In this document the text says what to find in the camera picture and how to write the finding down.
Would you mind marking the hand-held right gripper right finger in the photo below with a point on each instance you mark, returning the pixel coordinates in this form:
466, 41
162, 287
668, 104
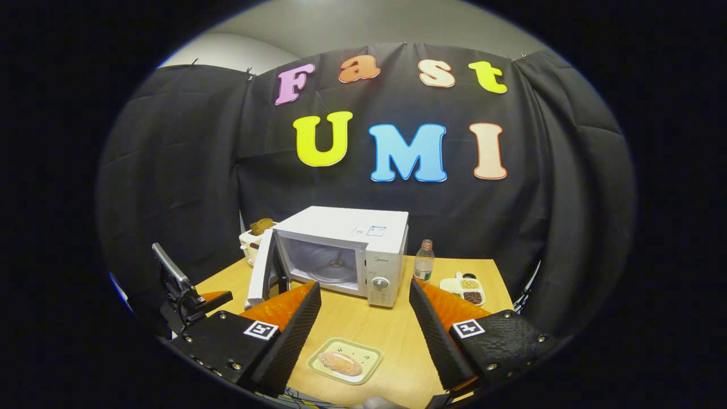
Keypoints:
434, 335

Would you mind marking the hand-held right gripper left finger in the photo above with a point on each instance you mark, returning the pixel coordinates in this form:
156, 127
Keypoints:
295, 335

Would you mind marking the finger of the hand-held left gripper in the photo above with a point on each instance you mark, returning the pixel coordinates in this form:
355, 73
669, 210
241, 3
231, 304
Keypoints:
216, 296

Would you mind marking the bread roll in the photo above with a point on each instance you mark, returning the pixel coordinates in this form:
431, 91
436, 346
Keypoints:
339, 363

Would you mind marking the white microwave oven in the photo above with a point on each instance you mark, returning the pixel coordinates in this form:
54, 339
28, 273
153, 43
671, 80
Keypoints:
341, 224

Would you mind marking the white divided dish of beans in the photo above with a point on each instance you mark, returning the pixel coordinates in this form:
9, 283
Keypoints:
463, 289

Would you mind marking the white toaster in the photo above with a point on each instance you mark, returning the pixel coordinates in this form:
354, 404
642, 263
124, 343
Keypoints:
250, 247

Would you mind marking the pale green square tray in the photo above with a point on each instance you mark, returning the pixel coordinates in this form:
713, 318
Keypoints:
369, 355

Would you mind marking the clear bottle with red label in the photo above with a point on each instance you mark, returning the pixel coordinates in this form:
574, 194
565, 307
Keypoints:
423, 264

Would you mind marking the brown bread slice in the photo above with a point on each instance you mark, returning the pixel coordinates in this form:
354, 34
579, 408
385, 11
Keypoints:
262, 226

